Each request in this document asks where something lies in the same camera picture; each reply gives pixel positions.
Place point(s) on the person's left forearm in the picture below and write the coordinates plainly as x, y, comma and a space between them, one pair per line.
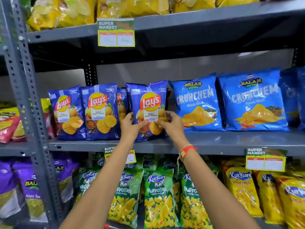
102, 186

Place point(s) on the group of orange-yellow snack packets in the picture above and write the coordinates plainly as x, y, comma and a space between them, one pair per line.
269, 195

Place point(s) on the person's left hand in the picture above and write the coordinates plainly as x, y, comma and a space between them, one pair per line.
128, 128

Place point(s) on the dark blue chips bag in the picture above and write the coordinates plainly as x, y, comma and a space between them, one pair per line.
122, 104
149, 102
68, 114
100, 112

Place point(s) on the person's right thumb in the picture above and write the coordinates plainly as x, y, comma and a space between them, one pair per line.
160, 123

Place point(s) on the group of green puffcorn packets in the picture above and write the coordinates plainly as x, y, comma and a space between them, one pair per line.
157, 197

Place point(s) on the orange thread wristband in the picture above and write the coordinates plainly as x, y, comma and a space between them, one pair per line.
187, 150

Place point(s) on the yellow snack packet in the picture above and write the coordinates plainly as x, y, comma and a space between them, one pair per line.
45, 106

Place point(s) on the purple wafers bag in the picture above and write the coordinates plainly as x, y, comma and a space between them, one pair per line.
32, 188
64, 174
7, 188

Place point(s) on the red snack packet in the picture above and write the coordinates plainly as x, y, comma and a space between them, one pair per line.
7, 126

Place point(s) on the person's right forearm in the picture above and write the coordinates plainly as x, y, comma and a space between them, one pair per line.
209, 188

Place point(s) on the green and yellow price tag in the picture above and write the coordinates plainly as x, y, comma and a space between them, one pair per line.
130, 156
116, 32
265, 160

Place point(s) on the person's right hand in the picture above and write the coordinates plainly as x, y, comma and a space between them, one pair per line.
175, 129

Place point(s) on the grey metal shelf rack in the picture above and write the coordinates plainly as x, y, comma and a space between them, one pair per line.
214, 141

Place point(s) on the row of yellow chips bags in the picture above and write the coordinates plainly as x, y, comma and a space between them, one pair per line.
76, 10

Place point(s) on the person's left thumb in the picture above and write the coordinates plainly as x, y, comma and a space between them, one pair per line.
141, 123

